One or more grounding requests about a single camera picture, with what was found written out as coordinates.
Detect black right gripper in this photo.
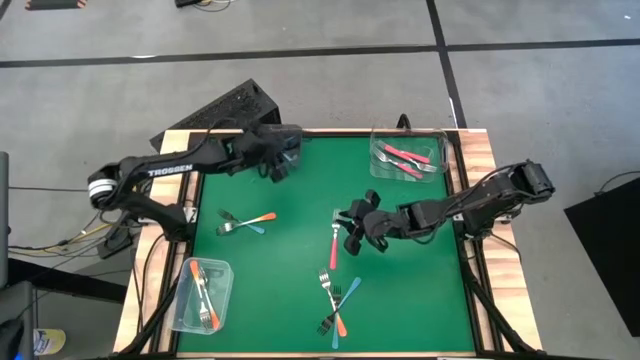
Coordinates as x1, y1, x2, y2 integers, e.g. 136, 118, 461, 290
339, 189, 405, 257

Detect dark grey chair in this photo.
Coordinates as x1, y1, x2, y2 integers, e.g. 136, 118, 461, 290
0, 279, 36, 360

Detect black floor cables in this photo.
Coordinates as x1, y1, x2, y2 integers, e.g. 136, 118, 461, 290
174, 0, 236, 12

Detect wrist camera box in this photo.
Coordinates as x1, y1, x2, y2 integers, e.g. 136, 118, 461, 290
259, 134, 285, 162
355, 208, 382, 235

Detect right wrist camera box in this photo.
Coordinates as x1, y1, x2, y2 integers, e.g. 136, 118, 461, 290
355, 208, 382, 235

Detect black power adapter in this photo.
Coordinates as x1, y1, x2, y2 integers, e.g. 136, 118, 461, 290
97, 217, 135, 260

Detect bundle of floor cables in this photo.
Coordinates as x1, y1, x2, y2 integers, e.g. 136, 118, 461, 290
7, 184, 151, 264

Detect clear plastic bin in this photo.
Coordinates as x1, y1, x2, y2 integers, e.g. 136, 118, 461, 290
168, 257, 235, 335
368, 127, 450, 185

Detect wooden table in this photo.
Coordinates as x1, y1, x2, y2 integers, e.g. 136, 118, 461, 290
113, 127, 544, 359

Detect black mesh computer tower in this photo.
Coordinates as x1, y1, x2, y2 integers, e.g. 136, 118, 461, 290
148, 77, 282, 149

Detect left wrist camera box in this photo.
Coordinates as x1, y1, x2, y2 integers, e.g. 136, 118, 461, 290
259, 134, 285, 162

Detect thin black floor cable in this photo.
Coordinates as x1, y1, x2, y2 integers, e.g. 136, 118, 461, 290
594, 169, 640, 196

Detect fork with orange handle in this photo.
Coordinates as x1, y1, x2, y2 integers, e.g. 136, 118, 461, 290
197, 267, 222, 331
188, 259, 214, 331
214, 211, 279, 237
317, 268, 349, 339

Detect fork with red handle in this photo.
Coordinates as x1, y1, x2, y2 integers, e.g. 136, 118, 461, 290
372, 146, 425, 180
327, 208, 346, 272
382, 143, 441, 174

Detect black bar with orange ends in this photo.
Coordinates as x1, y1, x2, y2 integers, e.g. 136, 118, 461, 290
24, 0, 87, 11

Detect yellow white bag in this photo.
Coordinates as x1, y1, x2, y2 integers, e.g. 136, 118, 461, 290
32, 327, 67, 357

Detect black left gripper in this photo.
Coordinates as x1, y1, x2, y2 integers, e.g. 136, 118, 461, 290
230, 124, 304, 184

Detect large black panel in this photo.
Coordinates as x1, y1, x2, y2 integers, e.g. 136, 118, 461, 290
563, 177, 640, 339

